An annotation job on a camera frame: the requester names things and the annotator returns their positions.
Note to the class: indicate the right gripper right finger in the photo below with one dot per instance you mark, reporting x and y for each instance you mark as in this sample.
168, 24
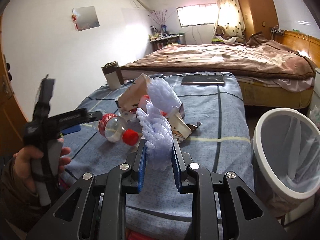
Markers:
179, 167

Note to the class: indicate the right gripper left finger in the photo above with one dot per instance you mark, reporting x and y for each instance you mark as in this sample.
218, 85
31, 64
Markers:
138, 168

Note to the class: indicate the clear plastic bottle red cap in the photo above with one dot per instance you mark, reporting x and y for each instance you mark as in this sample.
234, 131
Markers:
114, 128

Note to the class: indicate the white foam fruit net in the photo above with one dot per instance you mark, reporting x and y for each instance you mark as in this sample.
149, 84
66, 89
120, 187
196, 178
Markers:
155, 127

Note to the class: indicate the paper bag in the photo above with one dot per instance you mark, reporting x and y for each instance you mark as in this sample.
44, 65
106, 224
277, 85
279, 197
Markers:
140, 94

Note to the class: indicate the white trash bin with liner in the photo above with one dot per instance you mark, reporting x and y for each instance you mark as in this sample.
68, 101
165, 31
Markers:
286, 160

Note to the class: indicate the person's left hand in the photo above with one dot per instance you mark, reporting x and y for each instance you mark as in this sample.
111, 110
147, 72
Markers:
22, 165

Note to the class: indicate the wooden door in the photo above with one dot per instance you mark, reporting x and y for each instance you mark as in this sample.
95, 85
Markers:
12, 118

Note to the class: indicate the blue plaid table cloth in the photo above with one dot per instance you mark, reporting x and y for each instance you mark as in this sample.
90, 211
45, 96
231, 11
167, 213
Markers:
220, 143

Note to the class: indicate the brown white coffee box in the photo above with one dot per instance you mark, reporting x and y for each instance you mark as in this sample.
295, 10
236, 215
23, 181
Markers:
113, 75

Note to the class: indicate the black smartphone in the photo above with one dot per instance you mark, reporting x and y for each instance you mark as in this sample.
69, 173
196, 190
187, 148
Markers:
201, 79

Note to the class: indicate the bed with brown blanket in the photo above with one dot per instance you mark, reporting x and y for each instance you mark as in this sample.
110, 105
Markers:
269, 73

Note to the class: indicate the cluttered side desk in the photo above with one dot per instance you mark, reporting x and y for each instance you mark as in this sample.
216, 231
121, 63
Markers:
158, 40

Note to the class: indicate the white nightstand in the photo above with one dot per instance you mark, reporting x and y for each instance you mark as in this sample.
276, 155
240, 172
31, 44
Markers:
314, 107

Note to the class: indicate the teddy bear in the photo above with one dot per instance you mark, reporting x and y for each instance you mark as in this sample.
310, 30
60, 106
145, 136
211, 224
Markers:
222, 36

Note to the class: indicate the window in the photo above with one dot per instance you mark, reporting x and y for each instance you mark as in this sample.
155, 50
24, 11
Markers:
197, 14

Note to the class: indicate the patterned curtain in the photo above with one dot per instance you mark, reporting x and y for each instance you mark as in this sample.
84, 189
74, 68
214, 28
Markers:
230, 17

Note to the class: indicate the wooden wardrobe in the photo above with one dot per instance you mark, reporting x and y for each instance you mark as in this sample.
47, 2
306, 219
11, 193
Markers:
259, 16

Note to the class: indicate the wooden headboard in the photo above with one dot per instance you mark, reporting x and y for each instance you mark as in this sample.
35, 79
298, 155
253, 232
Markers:
300, 42

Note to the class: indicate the silver wall poster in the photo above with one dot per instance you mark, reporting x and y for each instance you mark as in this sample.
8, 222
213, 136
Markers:
85, 18

